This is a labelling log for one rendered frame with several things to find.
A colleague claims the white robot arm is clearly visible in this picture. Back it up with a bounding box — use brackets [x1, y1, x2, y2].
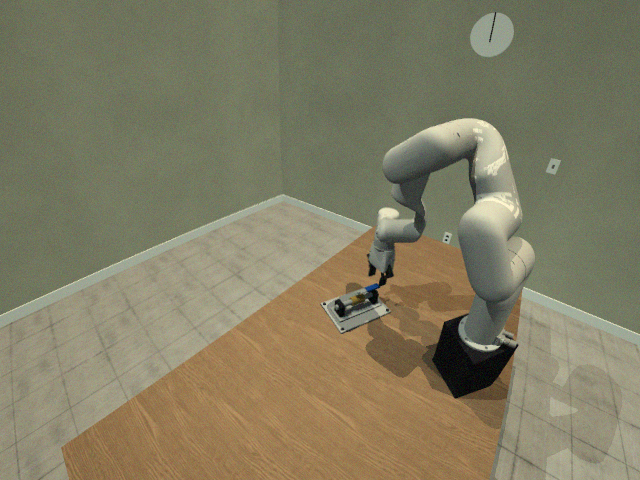
[373, 118, 535, 352]

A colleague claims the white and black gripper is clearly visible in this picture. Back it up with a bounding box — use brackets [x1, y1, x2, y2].
[367, 243, 395, 287]

